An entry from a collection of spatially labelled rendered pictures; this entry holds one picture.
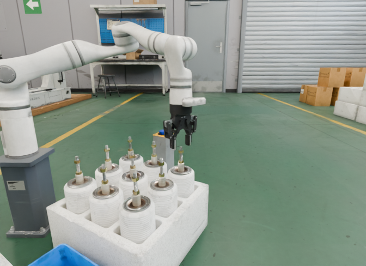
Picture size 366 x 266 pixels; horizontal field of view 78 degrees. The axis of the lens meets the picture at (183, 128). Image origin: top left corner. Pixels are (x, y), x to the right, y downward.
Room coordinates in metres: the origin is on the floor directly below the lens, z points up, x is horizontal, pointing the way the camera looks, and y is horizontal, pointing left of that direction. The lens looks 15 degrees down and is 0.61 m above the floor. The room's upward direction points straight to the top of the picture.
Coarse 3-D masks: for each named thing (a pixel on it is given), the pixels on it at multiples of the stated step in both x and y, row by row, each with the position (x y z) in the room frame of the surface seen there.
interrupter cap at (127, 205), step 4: (144, 196) 0.56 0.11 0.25; (128, 200) 0.55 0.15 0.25; (144, 200) 0.55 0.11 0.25; (148, 200) 0.55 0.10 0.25; (124, 204) 0.53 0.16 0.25; (128, 204) 0.53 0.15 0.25; (132, 204) 0.53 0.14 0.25; (144, 204) 0.53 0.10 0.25; (148, 204) 0.53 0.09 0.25; (124, 208) 0.51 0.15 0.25; (128, 208) 0.51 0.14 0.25; (132, 208) 0.51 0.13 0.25; (136, 208) 0.51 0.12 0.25; (140, 208) 0.51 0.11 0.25; (144, 208) 0.51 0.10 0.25; (132, 212) 0.50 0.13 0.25; (136, 212) 0.50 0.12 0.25
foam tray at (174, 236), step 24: (48, 216) 0.62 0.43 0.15; (72, 216) 0.58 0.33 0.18; (192, 216) 0.65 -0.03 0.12; (72, 240) 0.56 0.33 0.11; (96, 240) 0.51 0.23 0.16; (120, 240) 0.48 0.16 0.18; (168, 240) 0.53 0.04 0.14; (192, 240) 0.65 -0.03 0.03; (120, 264) 0.47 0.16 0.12; (144, 264) 0.44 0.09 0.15; (168, 264) 0.52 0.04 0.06
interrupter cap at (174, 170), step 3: (171, 168) 0.74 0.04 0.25; (174, 168) 0.75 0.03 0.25; (177, 168) 0.75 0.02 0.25; (186, 168) 0.75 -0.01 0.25; (189, 168) 0.75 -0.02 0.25; (171, 171) 0.72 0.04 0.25; (174, 171) 0.72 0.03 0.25; (177, 171) 0.73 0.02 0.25; (186, 171) 0.73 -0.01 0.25; (189, 171) 0.73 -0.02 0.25; (177, 174) 0.70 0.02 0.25; (180, 174) 0.70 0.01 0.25; (183, 174) 0.70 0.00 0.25
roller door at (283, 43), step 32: (256, 0) 5.58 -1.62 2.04; (288, 0) 5.56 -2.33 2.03; (320, 0) 5.55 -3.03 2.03; (352, 0) 5.53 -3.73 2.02; (256, 32) 5.58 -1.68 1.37; (288, 32) 5.56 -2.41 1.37; (320, 32) 5.54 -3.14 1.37; (352, 32) 5.53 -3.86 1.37; (256, 64) 5.57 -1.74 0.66; (288, 64) 5.56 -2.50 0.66; (320, 64) 5.54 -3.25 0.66; (352, 64) 5.52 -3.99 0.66
